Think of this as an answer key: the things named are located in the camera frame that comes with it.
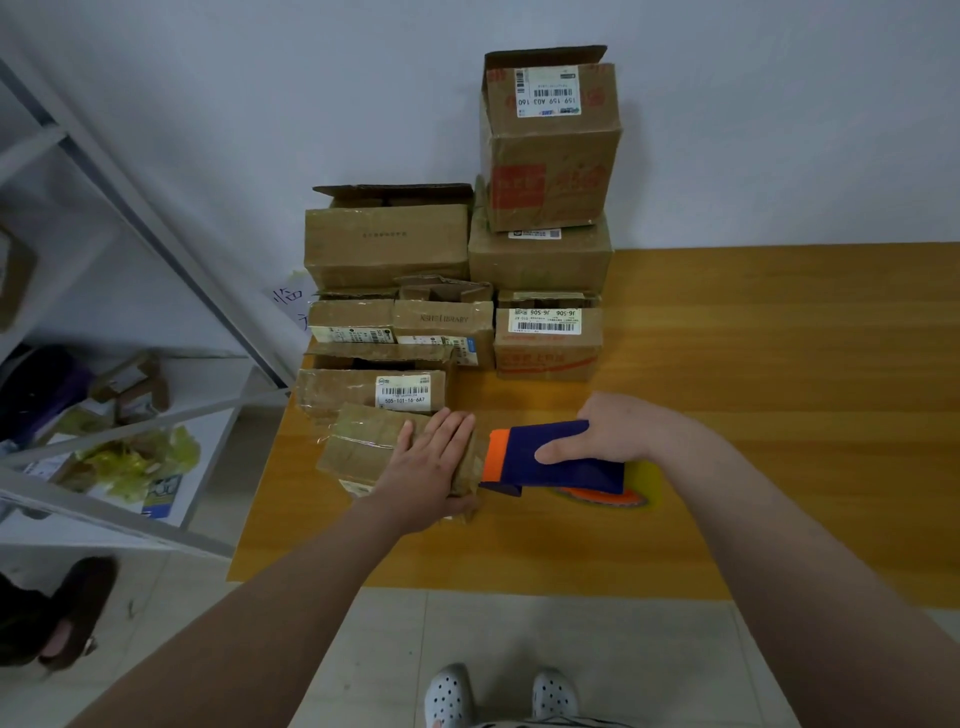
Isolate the person's left hand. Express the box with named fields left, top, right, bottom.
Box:
left=364, top=408, right=479, bottom=534

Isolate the person's right hand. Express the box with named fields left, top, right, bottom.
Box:
left=534, top=393, right=692, bottom=470

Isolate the blue orange tape dispenser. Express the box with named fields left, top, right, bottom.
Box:
left=480, top=423, right=669, bottom=509

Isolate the small brown cardboard box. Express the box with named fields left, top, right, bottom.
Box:
left=315, top=405, right=489, bottom=519

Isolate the box barcode label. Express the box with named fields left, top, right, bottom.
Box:
left=294, top=364, right=449, bottom=417

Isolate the stack of cardboard boxes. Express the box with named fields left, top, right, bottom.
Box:
left=303, top=45, right=624, bottom=374

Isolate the person's right forearm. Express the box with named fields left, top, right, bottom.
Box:
left=652, top=420, right=960, bottom=728

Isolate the person's left forearm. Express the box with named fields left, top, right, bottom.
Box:
left=67, top=502, right=407, bottom=728

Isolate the wooden table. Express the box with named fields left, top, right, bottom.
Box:
left=228, top=243, right=960, bottom=609

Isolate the yellow plastic bag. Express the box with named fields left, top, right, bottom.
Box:
left=60, top=424, right=204, bottom=507

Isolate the small open carton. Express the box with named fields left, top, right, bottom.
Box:
left=90, top=352, right=170, bottom=426

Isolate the grey metal shelf rack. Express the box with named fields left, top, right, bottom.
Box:
left=0, top=52, right=297, bottom=564

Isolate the dark blue bag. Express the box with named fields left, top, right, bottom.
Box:
left=0, top=345, right=92, bottom=444

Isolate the large worn shelf carton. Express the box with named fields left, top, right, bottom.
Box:
left=0, top=225, right=39, bottom=332

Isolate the white paper wall sign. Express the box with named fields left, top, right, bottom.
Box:
left=270, top=270, right=320, bottom=332

